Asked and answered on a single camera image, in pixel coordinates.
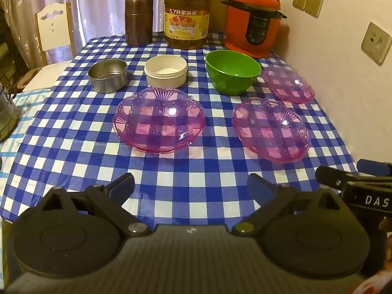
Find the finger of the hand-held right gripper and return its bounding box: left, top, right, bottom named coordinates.
left=356, top=159, right=392, bottom=177
left=315, top=165, right=348, bottom=191

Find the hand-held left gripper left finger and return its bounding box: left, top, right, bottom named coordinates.
left=39, top=172, right=151, bottom=237

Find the stainless steel bowl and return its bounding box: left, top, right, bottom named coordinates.
left=88, top=59, right=128, bottom=94

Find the red electric pressure cooker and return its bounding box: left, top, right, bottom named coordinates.
left=221, top=0, right=288, bottom=58

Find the white plastic bowl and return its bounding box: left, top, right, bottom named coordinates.
left=144, top=55, right=188, bottom=89

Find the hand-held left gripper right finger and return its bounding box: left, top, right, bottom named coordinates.
left=231, top=173, right=341, bottom=237

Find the green plastic bowl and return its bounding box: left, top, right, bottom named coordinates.
left=205, top=50, right=262, bottom=96

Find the light blue patterned cloth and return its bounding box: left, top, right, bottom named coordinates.
left=0, top=89, right=52, bottom=172

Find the dark rack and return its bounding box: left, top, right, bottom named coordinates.
left=0, top=6, right=30, bottom=91

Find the blue white checkered tablecloth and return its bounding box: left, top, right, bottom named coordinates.
left=0, top=31, right=359, bottom=225

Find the sheer pale curtain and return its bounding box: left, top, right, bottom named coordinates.
left=0, top=0, right=168, bottom=68

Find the beige wall outlet plate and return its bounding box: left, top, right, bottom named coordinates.
left=360, top=22, right=392, bottom=66

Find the large yellow-label oil bottle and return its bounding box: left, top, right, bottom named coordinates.
left=160, top=0, right=213, bottom=50

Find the white wooden chair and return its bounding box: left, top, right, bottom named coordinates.
left=14, top=2, right=77, bottom=93

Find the purple transparent plastic plate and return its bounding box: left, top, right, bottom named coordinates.
left=261, top=66, right=316, bottom=104
left=232, top=97, right=311, bottom=164
left=112, top=87, right=206, bottom=154

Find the brown cylindrical canister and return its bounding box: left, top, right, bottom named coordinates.
left=124, top=0, right=154, bottom=47

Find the metal pot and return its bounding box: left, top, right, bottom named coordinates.
left=0, top=83, right=20, bottom=142

